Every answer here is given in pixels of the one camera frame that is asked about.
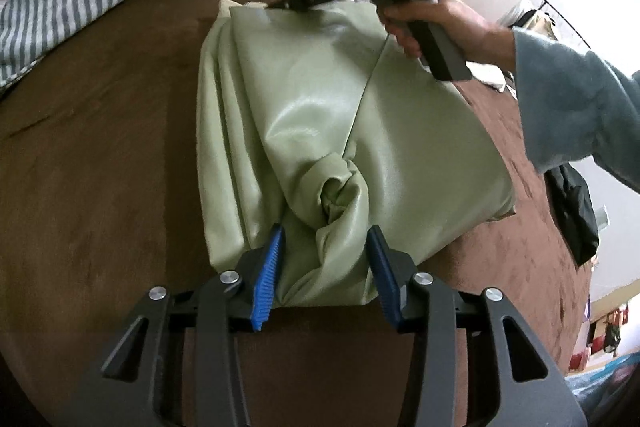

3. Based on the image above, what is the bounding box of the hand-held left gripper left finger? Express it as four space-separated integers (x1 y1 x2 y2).
70 224 287 427

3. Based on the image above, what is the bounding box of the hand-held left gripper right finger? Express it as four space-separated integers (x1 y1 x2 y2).
365 224 586 427

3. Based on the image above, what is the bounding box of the green jacket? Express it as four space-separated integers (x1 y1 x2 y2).
196 0 517 308

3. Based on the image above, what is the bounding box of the clothes rack with clothes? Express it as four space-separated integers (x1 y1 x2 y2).
500 0 596 58

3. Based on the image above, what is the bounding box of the person's right hand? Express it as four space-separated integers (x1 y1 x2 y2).
376 0 517 70

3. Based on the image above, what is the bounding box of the black clothing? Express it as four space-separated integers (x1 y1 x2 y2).
544 162 601 268

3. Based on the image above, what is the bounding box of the blue plastic bag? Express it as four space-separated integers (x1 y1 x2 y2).
570 354 636 413

